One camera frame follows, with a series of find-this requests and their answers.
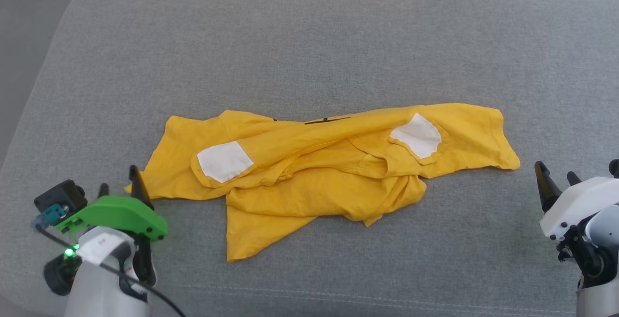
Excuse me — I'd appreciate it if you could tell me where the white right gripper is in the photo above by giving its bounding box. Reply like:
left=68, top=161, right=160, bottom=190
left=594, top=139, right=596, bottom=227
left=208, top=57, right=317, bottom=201
left=534, top=161, right=619, bottom=241

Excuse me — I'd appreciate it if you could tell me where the yellow t-shirt with white patches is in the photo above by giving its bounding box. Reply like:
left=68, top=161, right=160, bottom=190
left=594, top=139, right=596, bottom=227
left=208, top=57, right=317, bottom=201
left=125, top=103, right=521, bottom=262

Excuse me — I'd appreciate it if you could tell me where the grey fabric sofa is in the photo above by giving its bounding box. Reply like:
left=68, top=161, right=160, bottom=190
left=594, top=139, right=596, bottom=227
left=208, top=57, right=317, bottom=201
left=0, top=0, right=619, bottom=317

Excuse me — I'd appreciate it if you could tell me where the teal left camera connector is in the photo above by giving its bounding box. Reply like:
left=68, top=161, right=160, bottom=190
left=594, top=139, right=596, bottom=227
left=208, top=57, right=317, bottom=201
left=33, top=204, right=69, bottom=228

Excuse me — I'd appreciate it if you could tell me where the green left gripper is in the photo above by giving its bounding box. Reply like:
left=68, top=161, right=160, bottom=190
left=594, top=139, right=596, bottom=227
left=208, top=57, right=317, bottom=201
left=55, top=165, right=169, bottom=241

